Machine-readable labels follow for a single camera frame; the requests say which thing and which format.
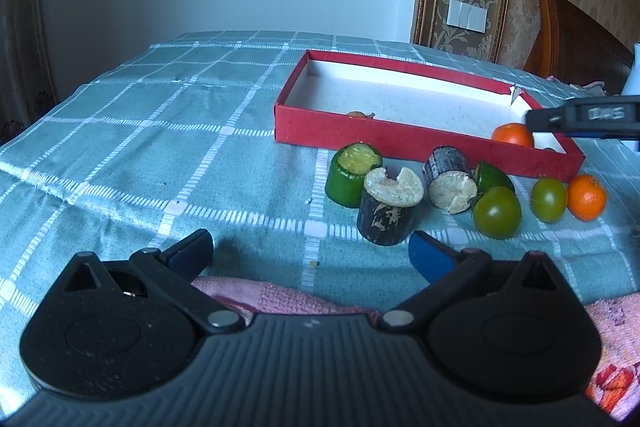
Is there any orange mandarin outside box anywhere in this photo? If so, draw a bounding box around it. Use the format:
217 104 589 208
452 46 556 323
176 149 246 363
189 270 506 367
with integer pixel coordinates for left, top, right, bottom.
567 174 608 222

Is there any orange mandarin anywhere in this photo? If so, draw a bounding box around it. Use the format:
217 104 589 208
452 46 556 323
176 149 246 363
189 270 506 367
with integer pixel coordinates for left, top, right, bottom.
491 122 535 147

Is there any green cucumber stub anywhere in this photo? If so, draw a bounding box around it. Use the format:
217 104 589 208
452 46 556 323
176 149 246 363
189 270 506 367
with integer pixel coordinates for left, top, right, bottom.
326 142 383 208

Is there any small brown round fruit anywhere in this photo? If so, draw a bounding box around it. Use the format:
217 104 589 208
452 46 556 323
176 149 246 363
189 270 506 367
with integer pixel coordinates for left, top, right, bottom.
346 110 375 119

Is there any white electric kettle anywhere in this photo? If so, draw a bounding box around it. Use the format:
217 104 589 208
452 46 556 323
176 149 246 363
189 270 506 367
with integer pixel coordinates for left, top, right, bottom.
620 42 640 95

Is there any brown wooden headboard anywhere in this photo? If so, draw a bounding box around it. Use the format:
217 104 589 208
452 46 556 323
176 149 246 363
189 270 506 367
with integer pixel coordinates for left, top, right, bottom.
524 0 634 94

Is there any small green tomato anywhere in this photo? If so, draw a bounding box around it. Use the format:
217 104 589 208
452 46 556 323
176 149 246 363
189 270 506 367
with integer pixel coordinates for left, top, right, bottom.
529 176 567 223

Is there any pink floral towel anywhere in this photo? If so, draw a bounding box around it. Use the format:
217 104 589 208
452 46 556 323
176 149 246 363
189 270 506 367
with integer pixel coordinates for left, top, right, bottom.
193 277 639 421

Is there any teal checked bed sheet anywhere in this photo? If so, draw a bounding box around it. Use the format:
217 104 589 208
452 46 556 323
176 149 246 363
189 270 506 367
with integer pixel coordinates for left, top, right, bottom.
0 29 640 408

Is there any red shallow cardboard box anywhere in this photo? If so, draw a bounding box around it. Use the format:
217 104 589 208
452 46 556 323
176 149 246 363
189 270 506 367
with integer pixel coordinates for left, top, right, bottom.
273 50 585 182

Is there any beige patterned curtain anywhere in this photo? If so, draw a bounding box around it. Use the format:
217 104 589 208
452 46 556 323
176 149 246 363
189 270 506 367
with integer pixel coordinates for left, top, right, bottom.
1 0 56 143

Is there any white wall switch panel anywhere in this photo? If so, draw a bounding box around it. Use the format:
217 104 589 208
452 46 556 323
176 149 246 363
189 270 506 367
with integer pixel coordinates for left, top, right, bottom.
446 0 488 34

